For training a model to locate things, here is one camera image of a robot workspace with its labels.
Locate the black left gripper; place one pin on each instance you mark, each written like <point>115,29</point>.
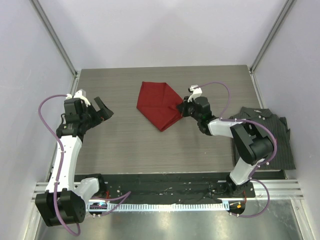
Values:
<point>103,115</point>

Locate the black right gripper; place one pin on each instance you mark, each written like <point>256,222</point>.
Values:
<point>183,109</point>

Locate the red cloth napkin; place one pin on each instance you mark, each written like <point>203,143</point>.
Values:
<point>157,101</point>

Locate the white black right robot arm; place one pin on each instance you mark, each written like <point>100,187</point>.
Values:
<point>254,143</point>

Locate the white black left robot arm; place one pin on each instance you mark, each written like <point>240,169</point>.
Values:
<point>63,202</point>

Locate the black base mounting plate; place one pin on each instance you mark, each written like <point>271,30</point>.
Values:
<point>174,188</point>

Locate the dark striped button shirt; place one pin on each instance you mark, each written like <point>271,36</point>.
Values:
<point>278,126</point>

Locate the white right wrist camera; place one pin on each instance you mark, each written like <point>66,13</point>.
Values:
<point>195,92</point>

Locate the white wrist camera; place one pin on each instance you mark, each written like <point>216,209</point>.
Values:
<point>81,94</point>
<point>195,92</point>

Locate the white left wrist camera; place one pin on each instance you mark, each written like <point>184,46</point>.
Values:
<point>81,94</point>

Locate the white slotted cable duct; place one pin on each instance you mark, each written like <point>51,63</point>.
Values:
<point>224,206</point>

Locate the left aluminium frame post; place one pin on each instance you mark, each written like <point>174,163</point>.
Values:
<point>53,35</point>

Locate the aluminium frame post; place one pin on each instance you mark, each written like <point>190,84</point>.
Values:
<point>53,35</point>
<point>280,19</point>

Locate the aluminium front rail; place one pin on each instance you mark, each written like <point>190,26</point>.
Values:
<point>278,189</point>

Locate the right aluminium frame post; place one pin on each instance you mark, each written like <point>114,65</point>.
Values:
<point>280,19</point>

